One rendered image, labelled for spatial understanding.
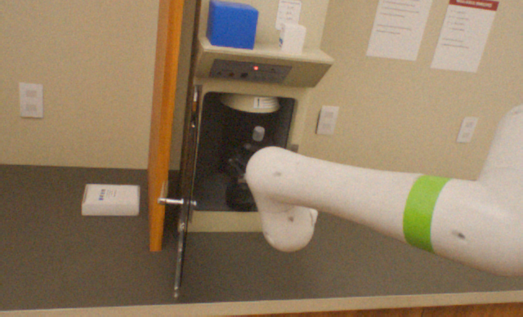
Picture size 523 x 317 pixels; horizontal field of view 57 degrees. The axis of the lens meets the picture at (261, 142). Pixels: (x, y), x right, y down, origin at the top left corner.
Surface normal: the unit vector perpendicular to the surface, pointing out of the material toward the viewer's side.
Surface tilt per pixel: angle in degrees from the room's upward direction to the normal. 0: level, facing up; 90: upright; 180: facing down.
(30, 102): 90
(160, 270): 0
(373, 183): 48
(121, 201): 0
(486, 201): 38
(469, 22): 90
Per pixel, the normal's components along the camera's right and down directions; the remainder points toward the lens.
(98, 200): 0.15, -0.92
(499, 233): -0.54, -0.08
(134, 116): 0.22, 0.40
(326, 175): -0.44, -0.68
